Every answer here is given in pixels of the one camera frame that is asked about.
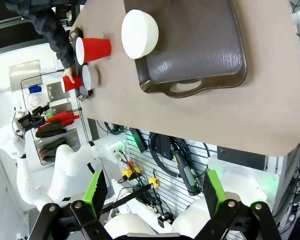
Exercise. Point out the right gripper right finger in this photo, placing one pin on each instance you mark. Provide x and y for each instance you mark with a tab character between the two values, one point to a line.
216	197

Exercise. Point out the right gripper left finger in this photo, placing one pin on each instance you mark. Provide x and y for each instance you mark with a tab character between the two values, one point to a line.
93	197

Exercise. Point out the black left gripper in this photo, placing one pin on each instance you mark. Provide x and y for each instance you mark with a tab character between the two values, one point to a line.
27	121

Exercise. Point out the red plastic party cup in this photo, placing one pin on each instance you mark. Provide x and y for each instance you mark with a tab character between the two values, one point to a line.
73	85
95	50

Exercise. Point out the grey bowl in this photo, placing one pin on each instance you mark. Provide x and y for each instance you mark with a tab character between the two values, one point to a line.
90	77

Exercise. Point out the white bowl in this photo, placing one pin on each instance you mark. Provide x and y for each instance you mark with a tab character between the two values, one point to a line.
140	32

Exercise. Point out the person's right forearm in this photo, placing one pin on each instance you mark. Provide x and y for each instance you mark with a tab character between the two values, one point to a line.
57	42

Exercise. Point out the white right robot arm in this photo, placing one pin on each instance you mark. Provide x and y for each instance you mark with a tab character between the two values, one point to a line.
130	225

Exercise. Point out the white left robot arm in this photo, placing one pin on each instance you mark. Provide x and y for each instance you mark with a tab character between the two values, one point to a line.
65	160

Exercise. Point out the person's right hand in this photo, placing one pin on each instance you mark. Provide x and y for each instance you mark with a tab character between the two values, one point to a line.
69	73

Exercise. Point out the small blue box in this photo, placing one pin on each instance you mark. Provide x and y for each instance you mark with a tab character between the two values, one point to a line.
35	89

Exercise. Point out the black diagonal rod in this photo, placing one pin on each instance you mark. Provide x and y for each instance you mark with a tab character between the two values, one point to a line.
130	197

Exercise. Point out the black grey handheld enabling device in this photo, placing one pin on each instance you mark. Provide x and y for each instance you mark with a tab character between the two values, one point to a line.
187	175

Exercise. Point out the grey metal plate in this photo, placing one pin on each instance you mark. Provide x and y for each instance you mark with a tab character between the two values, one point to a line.
25	75

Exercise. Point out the yellow emergency stop button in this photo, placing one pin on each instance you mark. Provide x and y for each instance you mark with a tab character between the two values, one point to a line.
131	173

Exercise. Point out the black mounting plate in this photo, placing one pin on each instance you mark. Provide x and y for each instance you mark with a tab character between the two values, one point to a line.
240	157

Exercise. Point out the small yellow connector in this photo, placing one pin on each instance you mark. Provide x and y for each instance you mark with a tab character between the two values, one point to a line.
153	182

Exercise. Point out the grey slotted panel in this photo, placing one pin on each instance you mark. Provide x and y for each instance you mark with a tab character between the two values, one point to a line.
145	160

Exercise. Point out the black power adapter box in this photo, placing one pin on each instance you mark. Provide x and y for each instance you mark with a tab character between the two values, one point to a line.
163	147

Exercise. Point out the brown plastic serving tray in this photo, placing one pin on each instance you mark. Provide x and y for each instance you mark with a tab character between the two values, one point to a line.
80	30
197	50

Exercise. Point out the person in patchwork jacket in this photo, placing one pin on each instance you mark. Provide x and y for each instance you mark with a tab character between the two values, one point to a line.
22	5

